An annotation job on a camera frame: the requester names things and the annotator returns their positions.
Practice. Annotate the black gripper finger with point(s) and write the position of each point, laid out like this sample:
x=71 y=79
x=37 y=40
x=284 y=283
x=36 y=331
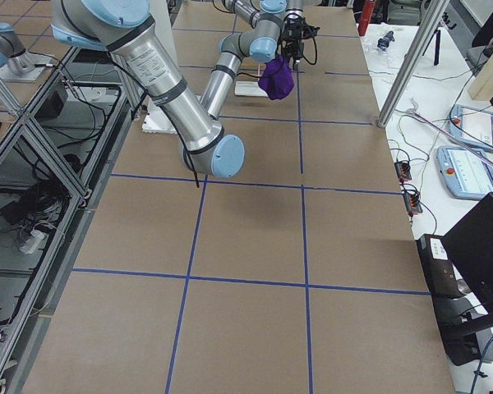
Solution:
x=292 y=51

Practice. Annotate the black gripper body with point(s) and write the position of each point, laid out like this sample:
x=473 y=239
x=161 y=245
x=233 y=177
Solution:
x=291 y=36

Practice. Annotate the purple towel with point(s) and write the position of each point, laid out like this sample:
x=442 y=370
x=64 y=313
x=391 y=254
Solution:
x=277 y=79

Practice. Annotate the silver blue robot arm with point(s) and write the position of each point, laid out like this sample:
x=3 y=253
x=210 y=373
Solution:
x=276 y=27
x=127 y=29

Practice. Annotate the white wooden towel rack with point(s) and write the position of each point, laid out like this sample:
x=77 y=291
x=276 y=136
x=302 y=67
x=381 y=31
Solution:
x=246 y=84

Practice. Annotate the red bottle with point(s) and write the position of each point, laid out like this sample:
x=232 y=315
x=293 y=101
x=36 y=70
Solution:
x=367 y=12

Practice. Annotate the far teach pendant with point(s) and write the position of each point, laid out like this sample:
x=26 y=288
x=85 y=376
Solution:
x=473 y=127

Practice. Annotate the teach pendant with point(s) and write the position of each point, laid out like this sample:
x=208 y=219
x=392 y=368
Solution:
x=473 y=127
x=463 y=172

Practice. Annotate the near teach pendant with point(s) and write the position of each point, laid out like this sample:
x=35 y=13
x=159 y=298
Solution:
x=463 y=172

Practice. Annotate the black monitor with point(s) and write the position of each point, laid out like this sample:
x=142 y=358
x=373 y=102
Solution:
x=469 y=246

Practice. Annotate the black computer box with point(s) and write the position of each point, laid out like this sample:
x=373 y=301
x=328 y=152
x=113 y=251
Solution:
x=438 y=270

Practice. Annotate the aluminium frame post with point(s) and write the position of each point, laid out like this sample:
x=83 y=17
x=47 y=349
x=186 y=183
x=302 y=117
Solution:
x=420 y=41

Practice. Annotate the white pedestal column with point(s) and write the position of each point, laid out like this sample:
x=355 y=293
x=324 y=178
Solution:
x=152 y=57

